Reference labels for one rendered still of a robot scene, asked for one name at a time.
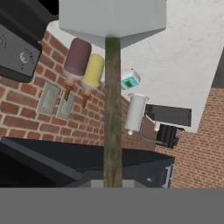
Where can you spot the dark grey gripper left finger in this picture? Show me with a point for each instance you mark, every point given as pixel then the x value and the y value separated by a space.
pixel 97 183

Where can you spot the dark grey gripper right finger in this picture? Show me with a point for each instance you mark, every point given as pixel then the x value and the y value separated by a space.
pixel 128 183

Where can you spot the white cylinder container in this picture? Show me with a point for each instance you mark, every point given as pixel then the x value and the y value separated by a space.
pixel 134 112

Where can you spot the black appliance with grey tube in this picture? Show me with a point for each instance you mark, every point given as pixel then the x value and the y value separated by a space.
pixel 169 116

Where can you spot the white and teal small box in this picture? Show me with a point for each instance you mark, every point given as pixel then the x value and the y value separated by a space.
pixel 130 80

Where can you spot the yellow squeeze bottle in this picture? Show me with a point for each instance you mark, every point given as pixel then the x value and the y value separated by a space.
pixel 93 70

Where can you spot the brown squeeze bottle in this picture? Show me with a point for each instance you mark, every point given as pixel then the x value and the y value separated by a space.
pixel 77 58

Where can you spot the black appliance with round knobs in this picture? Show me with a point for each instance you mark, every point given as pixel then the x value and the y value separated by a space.
pixel 17 58

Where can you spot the grey wall socket plate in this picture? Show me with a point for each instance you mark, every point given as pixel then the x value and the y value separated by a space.
pixel 66 106
pixel 48 98

